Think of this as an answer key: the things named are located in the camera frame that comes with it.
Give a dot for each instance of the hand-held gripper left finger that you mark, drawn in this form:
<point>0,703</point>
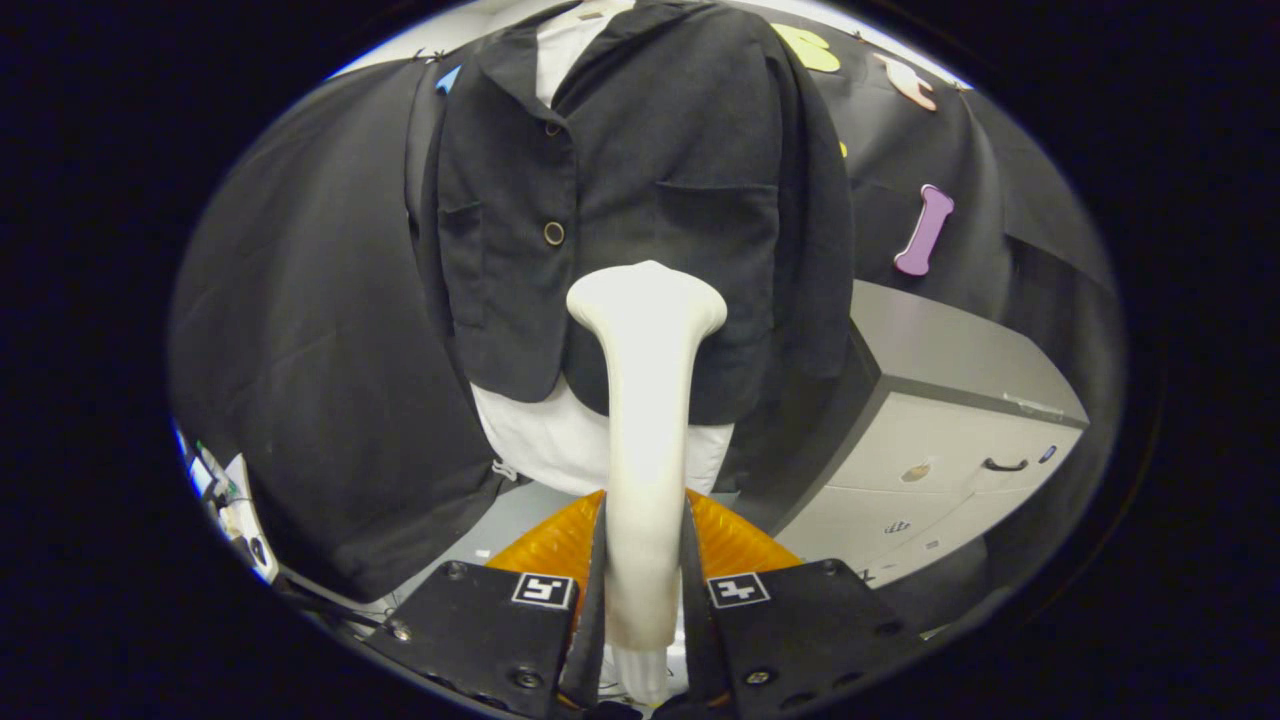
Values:
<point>480,630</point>

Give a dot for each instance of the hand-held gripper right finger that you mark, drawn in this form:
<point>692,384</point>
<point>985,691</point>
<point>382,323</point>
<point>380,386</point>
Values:
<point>800,630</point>

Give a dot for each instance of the white shirt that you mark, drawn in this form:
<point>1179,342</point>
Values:
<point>550,440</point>

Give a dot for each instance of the black suit jacket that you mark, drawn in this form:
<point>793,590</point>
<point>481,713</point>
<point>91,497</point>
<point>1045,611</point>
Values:
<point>660,150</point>

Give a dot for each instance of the grey cabinet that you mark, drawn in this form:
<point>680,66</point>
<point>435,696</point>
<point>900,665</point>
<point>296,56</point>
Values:
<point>930,440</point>

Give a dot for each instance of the black computer mouse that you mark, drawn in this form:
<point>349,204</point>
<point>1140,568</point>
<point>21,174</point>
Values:
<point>258,550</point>

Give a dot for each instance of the white side table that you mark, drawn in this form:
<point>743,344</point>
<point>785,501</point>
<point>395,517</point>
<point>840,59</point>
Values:
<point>245,510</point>

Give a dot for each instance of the black backdrop cloth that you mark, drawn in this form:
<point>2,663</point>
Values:
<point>320,350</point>

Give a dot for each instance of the small display device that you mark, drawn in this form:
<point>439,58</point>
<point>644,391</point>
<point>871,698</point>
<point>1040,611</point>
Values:
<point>192,465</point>

